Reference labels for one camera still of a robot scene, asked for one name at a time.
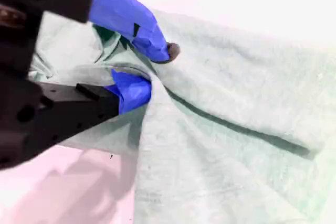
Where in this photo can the pale green T-shirt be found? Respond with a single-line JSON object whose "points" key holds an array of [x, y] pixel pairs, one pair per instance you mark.
{"points": [[223, 103]]}

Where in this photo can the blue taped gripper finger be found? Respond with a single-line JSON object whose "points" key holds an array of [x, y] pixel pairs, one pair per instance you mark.
{"points": [[118, 11], [78, 111]]}

